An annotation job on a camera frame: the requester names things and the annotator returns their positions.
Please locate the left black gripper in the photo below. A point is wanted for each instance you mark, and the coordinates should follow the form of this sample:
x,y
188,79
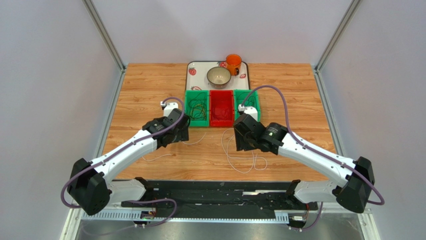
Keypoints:
x,y
182,135

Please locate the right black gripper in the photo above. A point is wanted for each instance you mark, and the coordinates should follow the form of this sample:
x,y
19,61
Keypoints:
x,y
242,133

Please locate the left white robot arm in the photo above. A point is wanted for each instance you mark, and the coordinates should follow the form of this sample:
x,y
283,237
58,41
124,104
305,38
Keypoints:
x,y
93,184

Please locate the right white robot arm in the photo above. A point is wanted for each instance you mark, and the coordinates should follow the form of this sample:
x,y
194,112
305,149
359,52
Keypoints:
x,y
349,181

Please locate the left green plastic bin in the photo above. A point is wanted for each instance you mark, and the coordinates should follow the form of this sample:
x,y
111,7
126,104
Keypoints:
x,y
197,104

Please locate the green plastic bin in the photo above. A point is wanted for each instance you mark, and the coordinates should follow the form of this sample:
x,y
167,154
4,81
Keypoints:
x,y
197,104
253,100

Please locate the right green plastic bin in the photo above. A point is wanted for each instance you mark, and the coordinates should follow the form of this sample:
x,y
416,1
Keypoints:
x,y
253,100

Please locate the red plastic bin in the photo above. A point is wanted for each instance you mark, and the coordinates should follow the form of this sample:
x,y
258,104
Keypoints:
x,y
221,108

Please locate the beige ceramic bowl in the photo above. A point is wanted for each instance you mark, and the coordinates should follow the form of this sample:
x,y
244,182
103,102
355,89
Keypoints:
x,y
218,77

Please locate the orange mug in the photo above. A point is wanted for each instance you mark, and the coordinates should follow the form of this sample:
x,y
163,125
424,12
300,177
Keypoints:
x,y
233,64

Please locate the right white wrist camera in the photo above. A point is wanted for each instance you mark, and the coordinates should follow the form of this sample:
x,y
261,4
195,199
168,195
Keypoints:
x,y
249,110

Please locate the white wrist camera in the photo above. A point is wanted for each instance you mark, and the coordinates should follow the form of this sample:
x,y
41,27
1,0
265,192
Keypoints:
x,y
168,107
249,110

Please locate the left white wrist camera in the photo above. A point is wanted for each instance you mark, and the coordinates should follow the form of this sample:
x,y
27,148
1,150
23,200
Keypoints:
x,y
168,107

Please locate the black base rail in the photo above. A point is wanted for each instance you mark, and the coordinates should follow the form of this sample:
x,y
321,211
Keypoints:
x,y
197,199

